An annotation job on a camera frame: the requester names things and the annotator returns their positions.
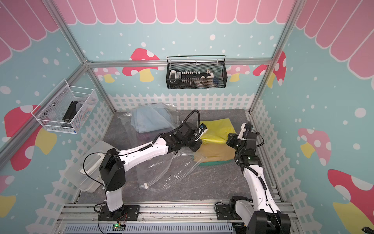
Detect white wire mesh basket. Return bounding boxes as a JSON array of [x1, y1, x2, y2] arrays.
[[31, 80, 99, 134]]

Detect black wire mesh basket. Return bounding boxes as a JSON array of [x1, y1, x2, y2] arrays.
[[166, 55, 228, 89]]

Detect translucent plastic storage box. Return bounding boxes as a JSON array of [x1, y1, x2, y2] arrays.
[[64, 141, 113, 193]]

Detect light blue folded garment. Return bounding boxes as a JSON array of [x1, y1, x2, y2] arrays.
[[130, 103, 173, 133]]

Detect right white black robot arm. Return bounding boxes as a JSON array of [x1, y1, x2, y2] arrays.
[[227, 121, 291, 234]]

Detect white black items in basket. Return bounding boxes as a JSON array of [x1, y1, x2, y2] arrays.
[[166, 69, 220, 89]]

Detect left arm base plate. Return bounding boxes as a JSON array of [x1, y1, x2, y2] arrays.
[[98, 205, 140, 222]]

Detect clear plastic vacuum bag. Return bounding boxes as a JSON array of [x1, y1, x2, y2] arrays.
[[105, 103, 207, 192]]

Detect green trousers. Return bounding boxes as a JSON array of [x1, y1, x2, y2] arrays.
[[199, 160, 232, 167]]

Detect yellow green garment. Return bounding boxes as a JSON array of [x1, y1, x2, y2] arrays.
[[201, 119, 236, 144]]

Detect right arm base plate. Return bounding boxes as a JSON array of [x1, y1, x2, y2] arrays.
[[214, 202, 241, 220]]

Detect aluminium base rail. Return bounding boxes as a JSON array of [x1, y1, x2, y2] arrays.
[[54, 200, 302, 234]]

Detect small green circuit board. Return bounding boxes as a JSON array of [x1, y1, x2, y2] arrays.
[[112, 223, 126, 232]]

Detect black part in white basket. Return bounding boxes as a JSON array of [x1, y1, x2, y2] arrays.
[[63, 101, 79, 123]]

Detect tan garment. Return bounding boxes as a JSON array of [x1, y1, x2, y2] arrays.
[[194, 143, 235, 165]]

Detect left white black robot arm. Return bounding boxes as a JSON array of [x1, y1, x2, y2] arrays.
[[88, 110, 207, 215]]

